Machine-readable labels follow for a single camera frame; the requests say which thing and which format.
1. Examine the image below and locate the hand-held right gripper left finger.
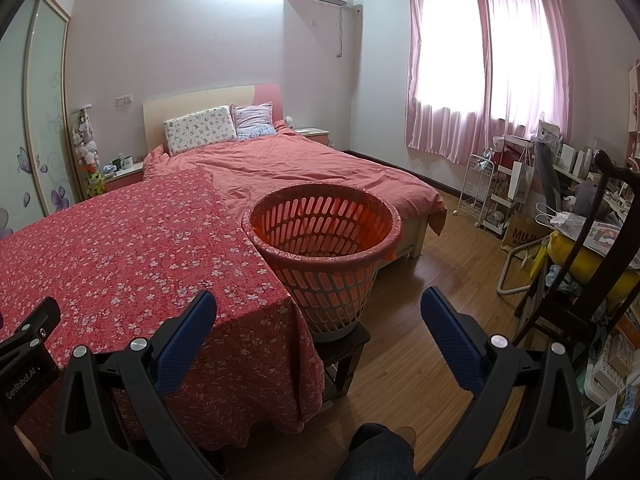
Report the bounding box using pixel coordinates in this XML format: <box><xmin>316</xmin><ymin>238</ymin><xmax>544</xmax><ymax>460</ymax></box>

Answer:
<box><xmin>50</xmin><ymin>289</ymin><xmax>221</xmax><ymax>480</ymax></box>

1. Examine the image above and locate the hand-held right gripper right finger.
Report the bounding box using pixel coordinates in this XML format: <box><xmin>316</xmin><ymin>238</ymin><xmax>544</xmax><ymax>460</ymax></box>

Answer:
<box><xmin>419</xmin><ymin>286</ymin><xmax>586</xmax><ymax>480</ymax></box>

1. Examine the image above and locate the orange laundry basket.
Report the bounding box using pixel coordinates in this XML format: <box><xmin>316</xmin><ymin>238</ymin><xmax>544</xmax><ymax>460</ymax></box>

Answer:
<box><xmin>241</xmin><ymin>183</ymin><xmax>403</xmax><ymax>343</ymax></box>

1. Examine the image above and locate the dark wooden stool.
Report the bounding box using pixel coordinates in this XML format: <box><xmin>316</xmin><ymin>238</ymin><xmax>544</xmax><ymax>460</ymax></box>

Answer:
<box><xmin>312</xmin><ymin>322</ymin><xmax>373</xmax><ymax>401</ymax></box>

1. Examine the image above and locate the brown paper bag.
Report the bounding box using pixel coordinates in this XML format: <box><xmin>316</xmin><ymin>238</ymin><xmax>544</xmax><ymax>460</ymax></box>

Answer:
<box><xmin>501</xmin><ymin>210</ymin><xmax>546</xmax><ymax>256</ymax></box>

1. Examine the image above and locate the person's jeans leg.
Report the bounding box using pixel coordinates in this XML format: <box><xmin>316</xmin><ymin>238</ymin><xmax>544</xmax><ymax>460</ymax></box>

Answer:
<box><xmin>340</xmin><ymin>422</ymin><xmax>416</xmax><ymax>480</ymax></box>

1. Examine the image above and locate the white storage trolley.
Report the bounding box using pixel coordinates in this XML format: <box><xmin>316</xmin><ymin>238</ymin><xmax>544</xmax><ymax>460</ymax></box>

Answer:
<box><xmin>480</xmin><ymin>160</ymin><xmax>533</xmax><ymax>237</ymax></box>

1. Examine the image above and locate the yellow cushion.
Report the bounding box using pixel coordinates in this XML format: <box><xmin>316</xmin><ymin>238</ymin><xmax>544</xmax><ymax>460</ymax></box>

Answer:
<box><xmin>547</xmin><ymin>232</ymin><xmax>640</xmax><ymax>301</ymax></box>

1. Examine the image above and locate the dark wooden chair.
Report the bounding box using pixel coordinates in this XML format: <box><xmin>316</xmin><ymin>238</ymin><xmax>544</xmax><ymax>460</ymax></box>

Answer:
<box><xmin>512</xmin><ymin>150</ymin><xmax>640</xmax><ymax>361</ymax></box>

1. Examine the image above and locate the pink white nightstand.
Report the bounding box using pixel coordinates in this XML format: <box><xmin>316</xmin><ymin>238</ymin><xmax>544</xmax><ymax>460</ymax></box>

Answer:
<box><xmin>102</xmin><ymin>160</ymin><xmax>146</xmax><ymax>193</ymax></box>
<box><xmin>295</xmin><ymin>127</ymin><xmax>332</xmax><ymax>148</ymax></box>

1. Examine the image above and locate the white paper bag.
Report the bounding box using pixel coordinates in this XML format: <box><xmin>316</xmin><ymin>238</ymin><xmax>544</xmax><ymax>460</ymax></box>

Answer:
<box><xmin>507</xmin><ymin>147</ymin><xmax>536</xmax><ymax>201</ymax></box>

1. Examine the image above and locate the grey office chair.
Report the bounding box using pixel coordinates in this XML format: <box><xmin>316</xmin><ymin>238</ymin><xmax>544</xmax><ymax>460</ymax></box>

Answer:
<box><xmin>532</xmin><ymin>137</ymin><xmax>563</xmax><ymax>211</ymax></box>

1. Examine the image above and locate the white floral pillow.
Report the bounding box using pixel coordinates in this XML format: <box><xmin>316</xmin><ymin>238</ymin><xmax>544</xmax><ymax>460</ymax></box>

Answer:
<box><xmin>163</xmin><ymin>106</ymin><xmax>238</xmax><ymax>157</ymax></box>

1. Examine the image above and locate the plush toy column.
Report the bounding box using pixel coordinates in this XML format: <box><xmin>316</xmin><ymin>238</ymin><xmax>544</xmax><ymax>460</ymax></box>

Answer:
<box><xmin>70</xmin><ymin>105</ymin><xmax>107</xmax><ymax>200</ymax></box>

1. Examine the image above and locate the pink striped pillow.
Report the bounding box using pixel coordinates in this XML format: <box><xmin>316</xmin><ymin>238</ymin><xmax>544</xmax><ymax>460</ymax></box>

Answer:
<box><xmin>230</xmin><ymin>102</ymin><xmax>277</xmax><ymax>141</ymax></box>

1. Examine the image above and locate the pink curtain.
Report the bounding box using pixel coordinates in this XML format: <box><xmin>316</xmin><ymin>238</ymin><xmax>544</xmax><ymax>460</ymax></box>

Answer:
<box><xmin>404</xmin><ymin>0</ymin><xmax>573</xmax><ymax>165</ymax></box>

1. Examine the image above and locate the bed with cream headboard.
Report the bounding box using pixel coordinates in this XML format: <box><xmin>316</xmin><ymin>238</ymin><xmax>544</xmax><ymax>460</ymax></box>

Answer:
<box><xmin>142</xmin><ymin>84</ymin><xmax>433</xmax><ymax>261</ymax></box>

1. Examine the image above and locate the flower print sliding wardrobe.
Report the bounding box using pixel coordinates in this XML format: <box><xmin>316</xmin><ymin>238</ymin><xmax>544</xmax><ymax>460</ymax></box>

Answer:
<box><xmin>0</xmin><ymin>0</ymin><xmax>76</xmax><ymax>241</ymax></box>

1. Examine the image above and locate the air conditioner pipe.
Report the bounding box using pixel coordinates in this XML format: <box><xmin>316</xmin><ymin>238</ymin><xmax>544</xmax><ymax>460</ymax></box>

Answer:
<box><xmin>339</xmin><ymin>5</ymin><xmax>364</xmax><ymax>59</ymax></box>

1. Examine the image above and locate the white tube frame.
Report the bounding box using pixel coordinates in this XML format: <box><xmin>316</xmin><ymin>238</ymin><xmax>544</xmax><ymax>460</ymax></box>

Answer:
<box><xmin>496</xmin><ymin>237</ymin><xmax>551</xmax><ymax>297</ymax></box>

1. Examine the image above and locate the white wire rack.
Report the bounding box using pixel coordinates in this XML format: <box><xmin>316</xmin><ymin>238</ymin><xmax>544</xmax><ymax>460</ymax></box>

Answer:
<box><xmin>457</xmin><ymin>154</ymin><xmax>497</xmax><ymax>221</ymax></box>

